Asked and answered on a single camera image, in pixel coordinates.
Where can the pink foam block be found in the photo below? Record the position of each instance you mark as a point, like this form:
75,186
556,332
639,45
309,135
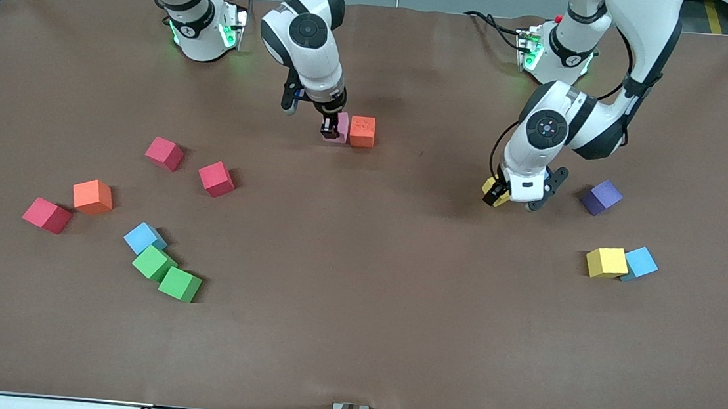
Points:
345,127

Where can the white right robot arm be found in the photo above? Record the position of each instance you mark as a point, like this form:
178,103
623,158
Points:
306,31

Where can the brown table cover sheet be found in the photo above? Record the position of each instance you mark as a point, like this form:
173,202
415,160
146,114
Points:
353,329

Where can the purple foam block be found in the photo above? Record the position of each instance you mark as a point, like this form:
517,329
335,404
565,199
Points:
601,197

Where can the red foam block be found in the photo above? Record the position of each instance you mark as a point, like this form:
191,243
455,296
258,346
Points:
216,178
47,215
164,153

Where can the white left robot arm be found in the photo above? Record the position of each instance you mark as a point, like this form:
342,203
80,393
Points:
545,129

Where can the blue foam block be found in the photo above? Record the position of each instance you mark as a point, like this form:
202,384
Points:
643,262
141,236

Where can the orange foam block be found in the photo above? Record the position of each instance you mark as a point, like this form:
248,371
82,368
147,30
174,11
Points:
362,132
93,196

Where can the yellow foam block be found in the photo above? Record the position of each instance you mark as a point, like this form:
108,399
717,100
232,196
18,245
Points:
606,262
487,185

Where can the green foam block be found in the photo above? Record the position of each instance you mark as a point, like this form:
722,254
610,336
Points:
153,262
180,284

